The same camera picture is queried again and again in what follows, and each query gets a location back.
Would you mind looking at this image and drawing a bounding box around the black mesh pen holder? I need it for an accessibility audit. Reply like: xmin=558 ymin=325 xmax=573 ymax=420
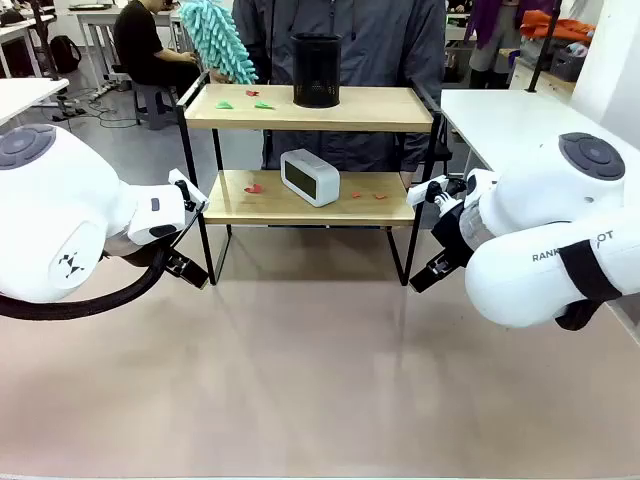
xmin=291 ymin=32 xmax=343 ymax=109

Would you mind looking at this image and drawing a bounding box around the black pole stand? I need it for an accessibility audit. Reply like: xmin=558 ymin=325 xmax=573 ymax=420
xmin=526 ymin=0 xmax=567 ymax=95

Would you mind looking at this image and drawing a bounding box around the person in grey jacket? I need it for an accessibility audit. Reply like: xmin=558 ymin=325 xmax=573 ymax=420
xmin=231 ymin=0 xmax=447 ymax=187

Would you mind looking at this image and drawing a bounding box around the purple clothing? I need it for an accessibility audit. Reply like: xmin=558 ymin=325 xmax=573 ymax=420
xmin=463 ymin=0 xmax=557 ymax=50

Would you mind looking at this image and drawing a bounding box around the white side table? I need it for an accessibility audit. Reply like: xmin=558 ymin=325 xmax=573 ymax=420
xmin=0 ymin=77 xmax=71 ymax=127

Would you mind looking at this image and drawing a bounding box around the black backpack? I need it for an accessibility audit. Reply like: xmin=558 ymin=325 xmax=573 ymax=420
xmin=49 ymin=35 xmax=83 ymax=74

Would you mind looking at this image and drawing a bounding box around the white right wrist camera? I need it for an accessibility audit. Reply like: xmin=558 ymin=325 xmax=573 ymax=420
xmin=405 ymin=175 xmax=469 ymax=209

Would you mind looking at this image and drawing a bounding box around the large white table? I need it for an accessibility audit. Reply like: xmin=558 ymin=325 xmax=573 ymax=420
xmin=439 ymin=88 xmax=587 ymax=177

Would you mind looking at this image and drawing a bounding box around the seated person in black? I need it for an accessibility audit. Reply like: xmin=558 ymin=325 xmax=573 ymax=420
xmin=113 ymin=0 xmax=202 ymax=97

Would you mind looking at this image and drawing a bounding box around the black-framed wooden two-tier shelf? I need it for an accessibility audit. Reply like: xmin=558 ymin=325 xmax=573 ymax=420
xmin=175 ymin=69 xmax=449 ymax=288

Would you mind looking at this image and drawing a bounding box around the grey stool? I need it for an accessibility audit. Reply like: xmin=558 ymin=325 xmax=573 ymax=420
xmin=130 ymin=81 xmax=179 ymax=132

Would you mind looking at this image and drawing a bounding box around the teal chenille duster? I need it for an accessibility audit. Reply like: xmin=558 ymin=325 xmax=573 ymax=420
xmin=178 ymin=0 xmax=259 ymax=87

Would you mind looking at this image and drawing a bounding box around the grey storage crate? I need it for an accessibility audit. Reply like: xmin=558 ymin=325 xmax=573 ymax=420
xmin=551 ymin=43 xmax=585 ymax=82

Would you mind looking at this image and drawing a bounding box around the white digital alarm clock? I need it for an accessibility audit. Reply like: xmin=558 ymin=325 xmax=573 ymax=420
xmin=279 ymin=148 xmax=342 ymax=208

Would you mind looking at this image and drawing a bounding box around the black strap on arm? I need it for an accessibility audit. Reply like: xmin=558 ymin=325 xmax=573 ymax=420
xmin=555 ymin=239 xmax=624 ymax=332

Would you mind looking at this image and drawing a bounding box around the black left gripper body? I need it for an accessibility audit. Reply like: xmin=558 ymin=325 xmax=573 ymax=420
xmin=158 ymin=247 xmax=182 ymax=274

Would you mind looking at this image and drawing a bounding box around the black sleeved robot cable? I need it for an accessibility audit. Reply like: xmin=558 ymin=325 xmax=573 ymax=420
xmin=0 ymin=246 xmax=171 ymax=322

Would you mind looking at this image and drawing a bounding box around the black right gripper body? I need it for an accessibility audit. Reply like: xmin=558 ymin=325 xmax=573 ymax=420
xmin=430 ymin=198 xmax=474 ymax=269

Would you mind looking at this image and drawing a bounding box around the orange cloth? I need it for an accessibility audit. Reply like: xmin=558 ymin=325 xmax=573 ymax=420
xmin=519 ymin=9 xmax=597 ymax=45

